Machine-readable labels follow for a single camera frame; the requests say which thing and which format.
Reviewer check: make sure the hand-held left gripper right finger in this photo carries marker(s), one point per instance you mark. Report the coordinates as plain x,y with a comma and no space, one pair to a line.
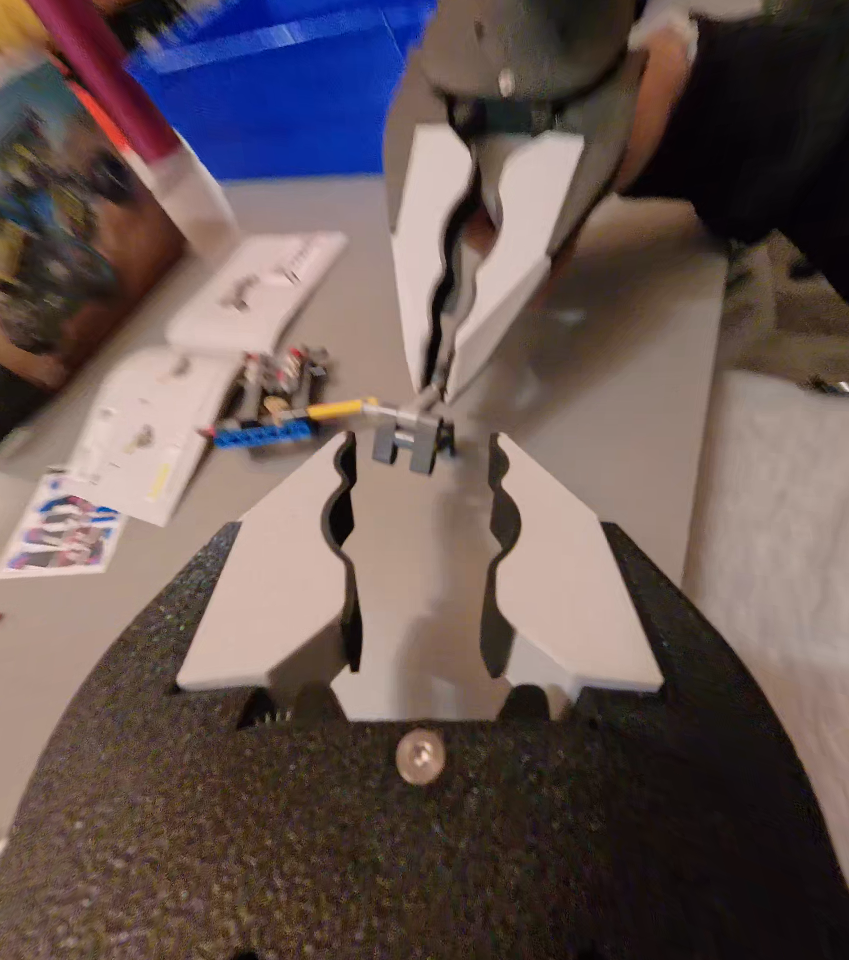
574,600

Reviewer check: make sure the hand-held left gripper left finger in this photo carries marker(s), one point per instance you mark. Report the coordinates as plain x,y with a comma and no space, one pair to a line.
267,600

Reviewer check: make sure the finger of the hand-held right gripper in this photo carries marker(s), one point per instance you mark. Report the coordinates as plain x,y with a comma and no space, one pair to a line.
533,217
424,225

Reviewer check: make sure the lego assembly with blue beam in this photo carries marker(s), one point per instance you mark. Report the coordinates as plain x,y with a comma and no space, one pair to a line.
259,435

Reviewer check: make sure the small grey lego connector piece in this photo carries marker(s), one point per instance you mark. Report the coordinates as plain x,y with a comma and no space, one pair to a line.
421,450

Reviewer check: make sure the person's right forearm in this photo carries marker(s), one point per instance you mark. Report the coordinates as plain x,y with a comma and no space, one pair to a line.
807,150

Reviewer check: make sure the white lego instruction booklet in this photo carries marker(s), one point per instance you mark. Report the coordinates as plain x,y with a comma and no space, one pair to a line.
259,285

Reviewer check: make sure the lego sticker sheet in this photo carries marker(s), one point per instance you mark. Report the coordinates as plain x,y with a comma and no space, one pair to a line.
57,532

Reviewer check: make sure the printed lego box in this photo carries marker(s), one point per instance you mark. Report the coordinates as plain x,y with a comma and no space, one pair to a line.
34,225

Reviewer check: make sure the person's right hand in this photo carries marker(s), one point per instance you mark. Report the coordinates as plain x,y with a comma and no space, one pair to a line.
664,112

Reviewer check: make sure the blue storage bin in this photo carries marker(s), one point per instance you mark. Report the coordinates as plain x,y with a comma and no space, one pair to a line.
304,112

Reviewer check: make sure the white block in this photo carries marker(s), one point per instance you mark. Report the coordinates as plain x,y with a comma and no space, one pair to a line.
199,202

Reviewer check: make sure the maroon cylinder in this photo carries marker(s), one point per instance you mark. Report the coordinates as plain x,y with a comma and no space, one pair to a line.
102,75

